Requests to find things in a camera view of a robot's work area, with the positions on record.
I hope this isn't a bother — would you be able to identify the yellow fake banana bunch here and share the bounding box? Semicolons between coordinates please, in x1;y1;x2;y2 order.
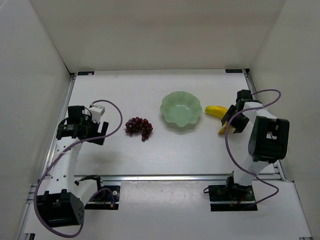
204;105;228;136

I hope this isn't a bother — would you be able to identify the red fake grape bunch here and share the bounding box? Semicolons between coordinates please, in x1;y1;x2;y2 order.
124;117;153;142

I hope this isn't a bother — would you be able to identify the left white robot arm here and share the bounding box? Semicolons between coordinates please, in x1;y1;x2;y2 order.
36;105;109;228

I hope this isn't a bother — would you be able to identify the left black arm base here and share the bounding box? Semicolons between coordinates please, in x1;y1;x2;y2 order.
74;175;121;210

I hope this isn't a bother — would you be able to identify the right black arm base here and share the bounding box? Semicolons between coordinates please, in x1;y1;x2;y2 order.
203;176;258;212

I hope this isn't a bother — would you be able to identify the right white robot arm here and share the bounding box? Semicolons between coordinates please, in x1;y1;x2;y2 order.
96;90;290;191

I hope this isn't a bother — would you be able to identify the green glass fruit bowl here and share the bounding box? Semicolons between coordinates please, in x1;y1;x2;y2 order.
159;91;203;128

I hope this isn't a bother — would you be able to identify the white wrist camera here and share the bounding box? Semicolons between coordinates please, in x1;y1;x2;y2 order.
89;105;105;122

